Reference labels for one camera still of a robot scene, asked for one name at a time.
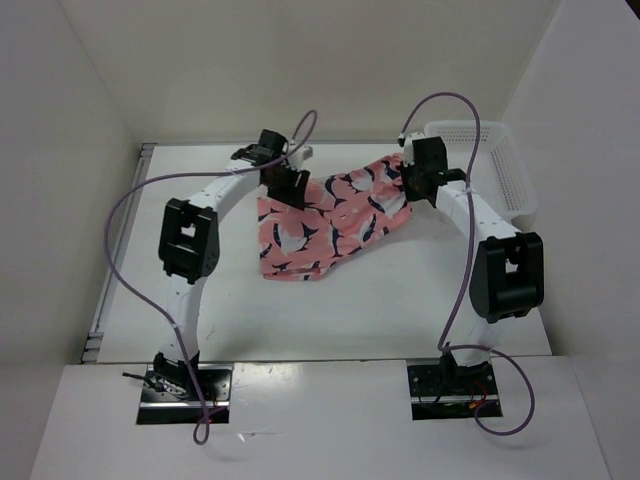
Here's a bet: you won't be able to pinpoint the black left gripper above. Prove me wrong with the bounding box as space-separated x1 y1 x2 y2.
262 161 309 211

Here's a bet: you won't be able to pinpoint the pink shark print shorts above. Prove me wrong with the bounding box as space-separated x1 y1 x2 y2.
257 153 412 281

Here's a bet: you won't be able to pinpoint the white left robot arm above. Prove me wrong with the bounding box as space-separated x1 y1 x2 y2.
153 130 313 400

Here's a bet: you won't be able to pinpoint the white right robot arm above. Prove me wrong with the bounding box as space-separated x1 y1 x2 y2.
398 133 544 393

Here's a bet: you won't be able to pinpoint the white plastic basket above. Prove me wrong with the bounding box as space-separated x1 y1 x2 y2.
424 120 538 221

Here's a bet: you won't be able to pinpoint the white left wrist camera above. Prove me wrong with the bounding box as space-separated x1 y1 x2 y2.
288 144 313 167

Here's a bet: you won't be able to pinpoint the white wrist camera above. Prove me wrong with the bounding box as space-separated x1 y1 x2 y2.
397 132 426 166
288 144 313 167

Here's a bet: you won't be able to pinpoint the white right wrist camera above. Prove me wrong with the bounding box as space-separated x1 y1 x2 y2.
397 132 426 166

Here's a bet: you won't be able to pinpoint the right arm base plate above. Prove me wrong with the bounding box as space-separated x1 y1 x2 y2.
406 359 503 421

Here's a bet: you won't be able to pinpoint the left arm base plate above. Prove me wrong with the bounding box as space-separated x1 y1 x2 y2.
136 364 233 425

